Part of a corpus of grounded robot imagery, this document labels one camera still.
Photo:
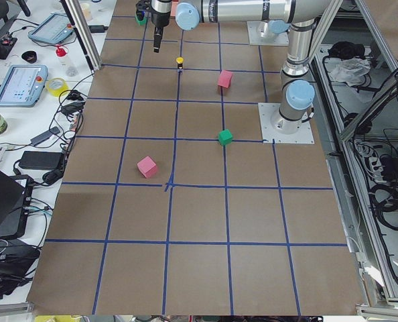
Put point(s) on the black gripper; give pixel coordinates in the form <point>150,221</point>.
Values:
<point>159,19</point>

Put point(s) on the yellow push button switch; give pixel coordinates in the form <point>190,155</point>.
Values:
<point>180,63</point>

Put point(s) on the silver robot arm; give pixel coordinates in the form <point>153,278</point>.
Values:
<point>297,94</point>
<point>272,28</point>

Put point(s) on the green foam cube far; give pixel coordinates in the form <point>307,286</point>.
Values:
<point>141,20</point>

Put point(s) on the pink foam cube centre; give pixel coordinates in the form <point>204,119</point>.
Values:
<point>225,79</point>

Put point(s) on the pink foam cube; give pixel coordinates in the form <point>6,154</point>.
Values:
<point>225,79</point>
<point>147,167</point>

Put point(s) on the clear squeeze bottle red cap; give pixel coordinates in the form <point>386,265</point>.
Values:
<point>67,64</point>

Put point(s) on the teach pendant far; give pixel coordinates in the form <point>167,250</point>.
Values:
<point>54,30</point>

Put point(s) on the teach pendant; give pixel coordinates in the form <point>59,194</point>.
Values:
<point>23,85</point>
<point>54,30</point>

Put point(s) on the yellow tape roll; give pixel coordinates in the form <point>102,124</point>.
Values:
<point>57,87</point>

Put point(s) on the green foam cube near base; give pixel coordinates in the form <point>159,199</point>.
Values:
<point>225,137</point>

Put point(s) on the pink foam cube outer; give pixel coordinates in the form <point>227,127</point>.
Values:
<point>147,167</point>

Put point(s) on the teach pendant near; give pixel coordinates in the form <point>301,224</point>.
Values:
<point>23,85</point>

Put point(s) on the black power adapter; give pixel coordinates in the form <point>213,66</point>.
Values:
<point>35,160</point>

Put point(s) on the black laptop computer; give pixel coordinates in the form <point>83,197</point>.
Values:
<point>15,198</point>

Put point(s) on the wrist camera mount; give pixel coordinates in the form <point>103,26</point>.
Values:
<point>142,7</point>

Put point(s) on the aluminium frame post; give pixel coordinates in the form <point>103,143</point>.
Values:
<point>74,13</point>

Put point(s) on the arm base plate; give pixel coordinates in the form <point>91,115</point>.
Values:
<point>277,130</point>
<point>255,39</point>

